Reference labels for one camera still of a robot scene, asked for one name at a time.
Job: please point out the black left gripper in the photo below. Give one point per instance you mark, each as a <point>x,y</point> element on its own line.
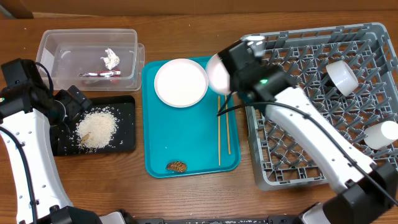
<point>76,108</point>

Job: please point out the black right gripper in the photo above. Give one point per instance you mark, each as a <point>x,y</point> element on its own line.
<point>231,79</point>

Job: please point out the beige bowl with crumbs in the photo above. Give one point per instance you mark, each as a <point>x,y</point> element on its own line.
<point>218,76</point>

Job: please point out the wooden chopstick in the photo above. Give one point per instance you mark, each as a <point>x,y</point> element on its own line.
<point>227,124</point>
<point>219,132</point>

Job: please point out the red snack wrapper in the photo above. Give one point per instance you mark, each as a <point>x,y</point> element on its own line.
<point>102,74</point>

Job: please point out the white napkin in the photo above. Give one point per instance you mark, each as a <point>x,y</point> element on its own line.
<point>111,60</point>

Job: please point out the white round plate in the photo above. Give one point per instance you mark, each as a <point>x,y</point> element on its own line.
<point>181,83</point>

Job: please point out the grey bowl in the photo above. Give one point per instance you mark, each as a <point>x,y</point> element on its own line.
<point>343,77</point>

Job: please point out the brown food scrap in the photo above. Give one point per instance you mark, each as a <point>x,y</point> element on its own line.
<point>177,166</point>

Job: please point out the white paper cup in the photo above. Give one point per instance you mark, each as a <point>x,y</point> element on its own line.
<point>381,135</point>

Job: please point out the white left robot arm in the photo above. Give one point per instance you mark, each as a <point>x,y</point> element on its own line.
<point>41,197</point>

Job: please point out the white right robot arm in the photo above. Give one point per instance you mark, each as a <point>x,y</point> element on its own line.
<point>364,191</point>

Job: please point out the grey dishwasher rack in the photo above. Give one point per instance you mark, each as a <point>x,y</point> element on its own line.
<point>278,161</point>

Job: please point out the pile of rice crumbs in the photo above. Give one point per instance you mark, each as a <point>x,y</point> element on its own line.
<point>96,129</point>

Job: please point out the black rectangular tray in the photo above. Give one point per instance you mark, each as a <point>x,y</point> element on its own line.
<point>64,141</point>

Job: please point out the clear plastic bin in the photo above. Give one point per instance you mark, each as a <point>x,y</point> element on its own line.
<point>67,54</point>

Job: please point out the teal plastic tray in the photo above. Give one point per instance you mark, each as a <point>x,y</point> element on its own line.
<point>188,135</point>

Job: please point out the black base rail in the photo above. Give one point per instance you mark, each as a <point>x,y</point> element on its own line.
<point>121,216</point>

